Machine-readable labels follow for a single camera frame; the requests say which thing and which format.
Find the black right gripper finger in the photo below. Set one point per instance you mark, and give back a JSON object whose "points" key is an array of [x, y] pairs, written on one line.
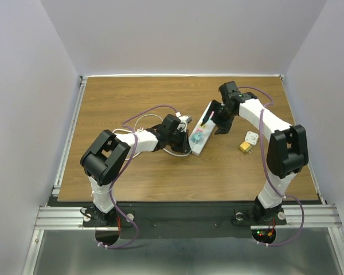
{"points": [[212, 113], [223, 128]]}

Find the aluminium frame rail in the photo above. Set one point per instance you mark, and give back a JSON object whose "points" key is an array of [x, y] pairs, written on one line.
{"points": [[66, 217]]}

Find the white power strip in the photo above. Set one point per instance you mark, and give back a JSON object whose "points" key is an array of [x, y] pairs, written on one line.
{"points": [[207, 130]]}

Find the white square charger plug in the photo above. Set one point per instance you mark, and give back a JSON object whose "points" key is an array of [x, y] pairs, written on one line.
{"points": [[252, 138]]}

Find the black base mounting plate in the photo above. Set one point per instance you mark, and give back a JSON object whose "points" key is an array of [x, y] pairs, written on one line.
{"points": [[172, 220]]}

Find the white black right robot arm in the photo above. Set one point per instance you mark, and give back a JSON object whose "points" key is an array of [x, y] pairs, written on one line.
{"points": [[287, 144]]}

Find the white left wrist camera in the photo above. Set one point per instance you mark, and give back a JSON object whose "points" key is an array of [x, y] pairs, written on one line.
{"points": [[184, 121]]}

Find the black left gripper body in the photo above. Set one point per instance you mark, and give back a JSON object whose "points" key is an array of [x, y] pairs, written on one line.
{"points": [[178, 141]]}

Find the teal charger plug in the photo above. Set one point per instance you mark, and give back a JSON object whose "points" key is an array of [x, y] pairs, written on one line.
{"points": [[197, 138]]}

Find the yellow usb charger plug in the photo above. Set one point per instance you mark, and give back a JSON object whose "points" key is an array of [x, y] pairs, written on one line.
{"points": [[245, 148]]}

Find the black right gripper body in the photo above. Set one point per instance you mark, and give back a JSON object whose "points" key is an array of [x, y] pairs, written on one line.
{"points": [[224, 116]]}

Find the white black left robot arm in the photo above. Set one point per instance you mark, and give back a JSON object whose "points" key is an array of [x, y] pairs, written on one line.
{"points": [[110, 153]]}

